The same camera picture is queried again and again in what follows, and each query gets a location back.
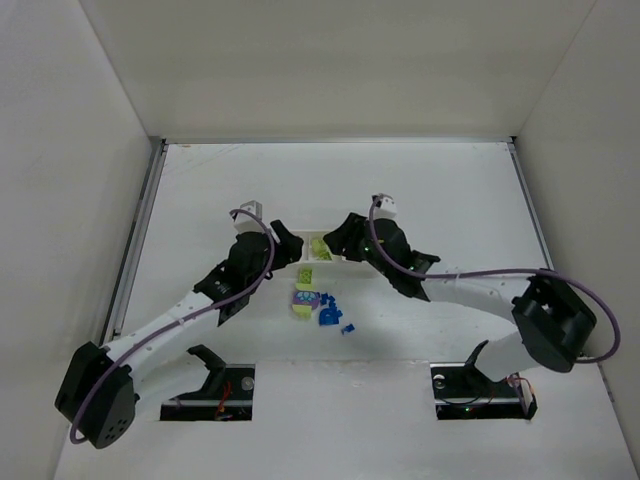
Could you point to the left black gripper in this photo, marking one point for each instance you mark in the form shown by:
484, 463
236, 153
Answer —
279, 240

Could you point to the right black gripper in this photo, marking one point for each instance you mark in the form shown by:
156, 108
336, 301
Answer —
350, 234

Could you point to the lime green lego brick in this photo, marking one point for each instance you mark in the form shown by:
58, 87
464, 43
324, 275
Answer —
305, 276

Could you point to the purple round lego piece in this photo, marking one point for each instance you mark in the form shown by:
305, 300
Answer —
306, 298

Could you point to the small blue lego piece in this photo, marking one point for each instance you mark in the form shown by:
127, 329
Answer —
347, 329

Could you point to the lime lego plate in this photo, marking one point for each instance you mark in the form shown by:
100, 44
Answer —
302, 312

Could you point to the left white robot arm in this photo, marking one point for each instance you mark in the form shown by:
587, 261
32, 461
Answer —
101, 387

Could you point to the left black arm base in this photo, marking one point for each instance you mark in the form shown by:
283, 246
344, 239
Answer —
225, 395

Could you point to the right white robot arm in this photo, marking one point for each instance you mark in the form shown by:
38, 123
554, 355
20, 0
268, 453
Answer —
552, 321

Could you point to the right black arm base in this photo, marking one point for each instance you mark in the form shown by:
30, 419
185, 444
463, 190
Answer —
462, 392

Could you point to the white three-compartment tray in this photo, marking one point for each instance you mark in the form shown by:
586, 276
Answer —
338, 262

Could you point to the small blue lego pieces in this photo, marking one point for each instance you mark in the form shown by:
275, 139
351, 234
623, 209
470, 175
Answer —
327, 300

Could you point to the blue arch lego piece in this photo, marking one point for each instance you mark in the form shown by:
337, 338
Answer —
329, 317

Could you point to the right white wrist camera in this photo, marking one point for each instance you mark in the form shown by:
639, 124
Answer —
384, 207

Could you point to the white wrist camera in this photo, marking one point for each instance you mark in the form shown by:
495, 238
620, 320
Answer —
247, 217
384, 207

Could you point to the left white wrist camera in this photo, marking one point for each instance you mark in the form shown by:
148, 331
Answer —
247, 217

